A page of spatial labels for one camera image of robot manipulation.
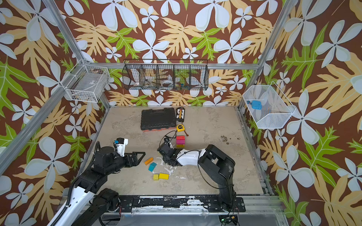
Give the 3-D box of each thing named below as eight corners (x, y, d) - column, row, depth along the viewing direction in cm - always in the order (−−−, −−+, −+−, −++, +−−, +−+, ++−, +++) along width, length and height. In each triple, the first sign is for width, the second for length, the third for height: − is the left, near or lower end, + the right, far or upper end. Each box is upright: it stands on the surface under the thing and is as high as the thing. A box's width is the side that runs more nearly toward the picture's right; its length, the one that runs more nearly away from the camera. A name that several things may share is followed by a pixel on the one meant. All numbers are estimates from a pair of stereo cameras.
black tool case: (141, 132, 105) (140, 128, 101) (143, 113, 117) (141, 109, 113) (176, 129, 107) (176, 125, 103) (174, 111, 119) (174, 107, 115)
